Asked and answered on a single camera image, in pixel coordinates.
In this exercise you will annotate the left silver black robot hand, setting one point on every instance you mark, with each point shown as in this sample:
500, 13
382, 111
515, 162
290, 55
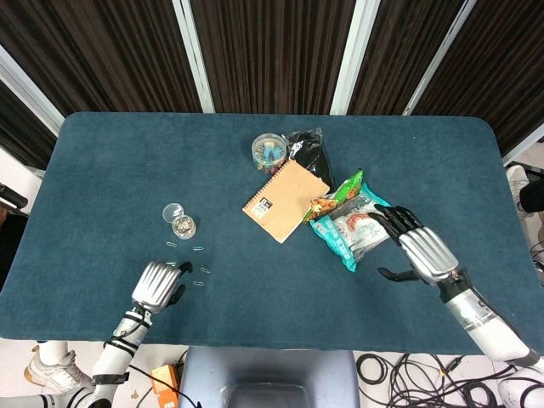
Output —
155, 282

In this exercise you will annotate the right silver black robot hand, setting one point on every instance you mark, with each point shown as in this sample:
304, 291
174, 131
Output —
427, 251

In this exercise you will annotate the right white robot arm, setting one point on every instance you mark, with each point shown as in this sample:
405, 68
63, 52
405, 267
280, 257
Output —
484, 323

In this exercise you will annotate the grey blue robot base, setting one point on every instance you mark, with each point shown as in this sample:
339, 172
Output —
268, 374

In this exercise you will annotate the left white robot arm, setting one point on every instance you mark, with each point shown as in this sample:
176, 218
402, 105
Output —
115, 353

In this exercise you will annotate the small jar of clips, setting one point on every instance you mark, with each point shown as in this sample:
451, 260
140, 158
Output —
184, 227

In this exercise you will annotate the clear round container with items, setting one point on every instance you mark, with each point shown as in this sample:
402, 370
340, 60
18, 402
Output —
268, 151

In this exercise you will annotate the small clear round lid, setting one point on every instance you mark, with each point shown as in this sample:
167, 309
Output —
172, 210

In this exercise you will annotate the teal clear snack bag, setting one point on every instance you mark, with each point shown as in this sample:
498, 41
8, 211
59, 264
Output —
353, 231

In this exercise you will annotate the orange cardboard box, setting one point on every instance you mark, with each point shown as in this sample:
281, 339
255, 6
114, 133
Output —
163, 380

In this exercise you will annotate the green orange snack bag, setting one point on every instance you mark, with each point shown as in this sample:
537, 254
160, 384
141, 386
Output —
340, 195

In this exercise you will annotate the plain white sneaker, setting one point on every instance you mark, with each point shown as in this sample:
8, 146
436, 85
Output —
516, 187

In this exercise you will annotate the blue table cloth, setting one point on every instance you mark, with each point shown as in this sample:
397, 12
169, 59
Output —
272, 306

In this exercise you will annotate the white sneaker with brown sole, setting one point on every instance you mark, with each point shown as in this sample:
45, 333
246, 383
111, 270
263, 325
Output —
55, 370

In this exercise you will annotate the black plastic bag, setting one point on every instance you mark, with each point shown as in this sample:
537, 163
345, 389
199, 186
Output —
312, 159

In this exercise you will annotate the brown spiral notebook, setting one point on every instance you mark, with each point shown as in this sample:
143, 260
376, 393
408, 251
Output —
285, 200

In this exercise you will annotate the brown striped partition panel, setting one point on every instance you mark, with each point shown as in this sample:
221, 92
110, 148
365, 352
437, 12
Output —
506, 64
395, 42
272, 51
106, 51

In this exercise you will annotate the white partition post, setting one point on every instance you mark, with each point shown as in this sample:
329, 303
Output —
193, 55
30, 91
525, 146
353, 59
438, 59

